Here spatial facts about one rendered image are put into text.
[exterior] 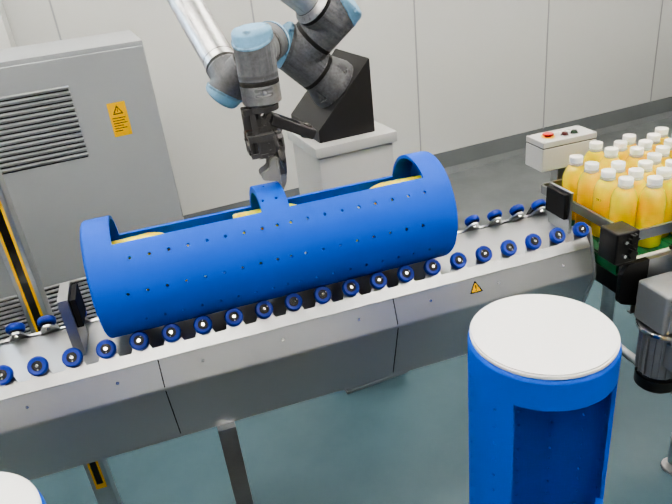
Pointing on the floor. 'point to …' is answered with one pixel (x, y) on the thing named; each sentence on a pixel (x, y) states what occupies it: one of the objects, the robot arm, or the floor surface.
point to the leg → (235, 463)
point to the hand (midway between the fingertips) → (284, 183)
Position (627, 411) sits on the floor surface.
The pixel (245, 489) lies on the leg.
